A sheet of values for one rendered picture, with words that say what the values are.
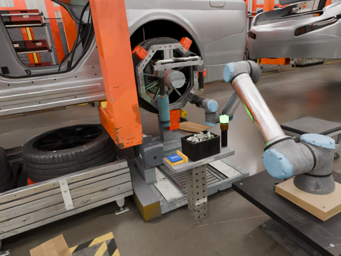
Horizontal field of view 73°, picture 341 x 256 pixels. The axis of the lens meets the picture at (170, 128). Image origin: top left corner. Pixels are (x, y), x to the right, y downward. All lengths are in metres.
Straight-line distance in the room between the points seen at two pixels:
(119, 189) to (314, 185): 1.18
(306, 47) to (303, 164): 2.86
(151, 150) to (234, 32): 1.40
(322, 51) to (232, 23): 1.83
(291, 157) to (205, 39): 1.40
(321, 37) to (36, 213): 3.76
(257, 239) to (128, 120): 1.04
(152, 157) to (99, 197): 0.46
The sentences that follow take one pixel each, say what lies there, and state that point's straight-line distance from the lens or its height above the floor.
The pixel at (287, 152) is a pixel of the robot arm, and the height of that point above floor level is 0.59.
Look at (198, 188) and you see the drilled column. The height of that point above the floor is 0.25.
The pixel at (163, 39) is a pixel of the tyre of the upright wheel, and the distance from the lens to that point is 2.04.
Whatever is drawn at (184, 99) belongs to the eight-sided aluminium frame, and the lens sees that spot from 2.06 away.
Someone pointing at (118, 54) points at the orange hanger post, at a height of 1.08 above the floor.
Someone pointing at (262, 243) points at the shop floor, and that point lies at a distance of 1.57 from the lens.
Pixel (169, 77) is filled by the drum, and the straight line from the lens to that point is 1.84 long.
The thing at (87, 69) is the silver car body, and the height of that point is 0.99.
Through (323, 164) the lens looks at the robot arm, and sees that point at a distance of 1.34.
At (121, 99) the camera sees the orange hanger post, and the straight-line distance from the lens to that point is 1.40.
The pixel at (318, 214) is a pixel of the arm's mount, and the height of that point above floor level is 0.32.
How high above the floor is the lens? 1.10
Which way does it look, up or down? 19 degrees down
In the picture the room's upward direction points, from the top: 5 degrees counter-clockwise
